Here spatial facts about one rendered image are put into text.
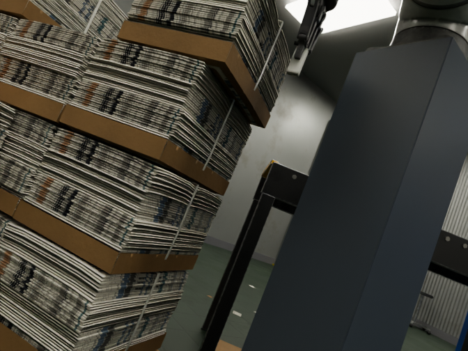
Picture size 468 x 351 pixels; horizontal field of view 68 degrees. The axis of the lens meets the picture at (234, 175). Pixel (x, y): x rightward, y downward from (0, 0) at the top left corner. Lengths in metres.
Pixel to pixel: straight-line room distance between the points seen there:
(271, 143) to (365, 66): 5.26
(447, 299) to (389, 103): 6.46
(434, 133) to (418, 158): 0.06
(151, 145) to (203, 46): 0.23
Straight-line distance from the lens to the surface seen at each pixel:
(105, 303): 0.76
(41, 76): 0.98
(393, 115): 0.71
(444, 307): 7.09
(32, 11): 1.16
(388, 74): 0.77
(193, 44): 0.77
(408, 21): 0.87
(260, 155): 5.88
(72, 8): 1.24
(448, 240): 1.46
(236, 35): 0.75
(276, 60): 1.00
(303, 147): 6.58
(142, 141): 0.72
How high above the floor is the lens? 0.56
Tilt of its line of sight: 6 degrees up
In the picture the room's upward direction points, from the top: 22 degrees clockwise
